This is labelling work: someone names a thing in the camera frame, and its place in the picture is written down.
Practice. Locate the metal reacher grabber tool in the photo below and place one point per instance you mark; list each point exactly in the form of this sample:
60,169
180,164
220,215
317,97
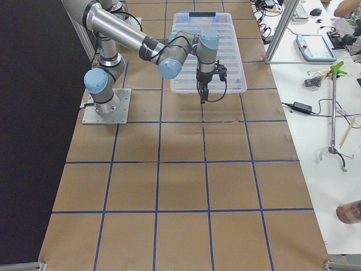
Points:
335,71

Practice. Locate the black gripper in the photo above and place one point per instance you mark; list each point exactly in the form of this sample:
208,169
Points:
202,77

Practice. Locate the clear plastic box lid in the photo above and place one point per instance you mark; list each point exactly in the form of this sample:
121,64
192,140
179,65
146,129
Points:
204,49

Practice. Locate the brown cylindrical container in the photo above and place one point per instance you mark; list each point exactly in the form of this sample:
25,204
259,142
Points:
349,213

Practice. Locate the corner aluminium bracket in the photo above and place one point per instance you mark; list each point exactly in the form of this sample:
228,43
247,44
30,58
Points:
328,265
35,266

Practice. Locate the brown paper table cover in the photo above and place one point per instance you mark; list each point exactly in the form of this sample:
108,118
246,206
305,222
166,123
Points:
185,185

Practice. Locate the clear plastic storage box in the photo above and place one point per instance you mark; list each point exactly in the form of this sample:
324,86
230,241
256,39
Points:
195,21

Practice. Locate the black bead bundle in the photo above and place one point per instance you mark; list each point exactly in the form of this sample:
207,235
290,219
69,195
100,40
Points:
312,84

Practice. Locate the person forearm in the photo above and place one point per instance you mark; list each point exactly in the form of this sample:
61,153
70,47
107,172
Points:
346,7

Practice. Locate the aluminium frame post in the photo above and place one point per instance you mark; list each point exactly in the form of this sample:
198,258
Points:
282,25

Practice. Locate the left corner aluminium bracket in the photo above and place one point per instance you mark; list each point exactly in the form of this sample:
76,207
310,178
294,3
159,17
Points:
35,266

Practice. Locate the black power adapter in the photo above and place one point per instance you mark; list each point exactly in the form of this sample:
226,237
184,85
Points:
302,108

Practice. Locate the blue teach pendant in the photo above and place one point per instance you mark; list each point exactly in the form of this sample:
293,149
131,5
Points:
315,48

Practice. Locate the white keyboard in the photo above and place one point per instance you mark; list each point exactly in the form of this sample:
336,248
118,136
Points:
300,14

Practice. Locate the right corner aluminium bracket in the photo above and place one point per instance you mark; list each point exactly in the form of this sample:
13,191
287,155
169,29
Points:
328,265

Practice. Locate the wooden chopsticks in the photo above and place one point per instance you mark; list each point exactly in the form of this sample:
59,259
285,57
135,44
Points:
346,133

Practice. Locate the black computer mouse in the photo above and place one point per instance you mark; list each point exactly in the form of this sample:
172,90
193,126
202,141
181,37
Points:
316,12

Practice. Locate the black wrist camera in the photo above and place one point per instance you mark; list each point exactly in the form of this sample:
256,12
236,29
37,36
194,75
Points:
221,71

